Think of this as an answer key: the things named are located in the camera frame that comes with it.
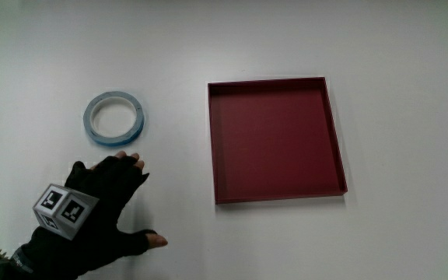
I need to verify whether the person's left hand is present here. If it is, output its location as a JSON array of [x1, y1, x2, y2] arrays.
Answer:
[[18, 151, 169, 280]]

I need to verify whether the blue tape roll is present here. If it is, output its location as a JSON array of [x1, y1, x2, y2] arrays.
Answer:
[[82, 91, 145, 148]]

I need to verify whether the dark red square tray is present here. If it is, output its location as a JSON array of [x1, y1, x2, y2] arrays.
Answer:
[[207, 76, 348, 205]]

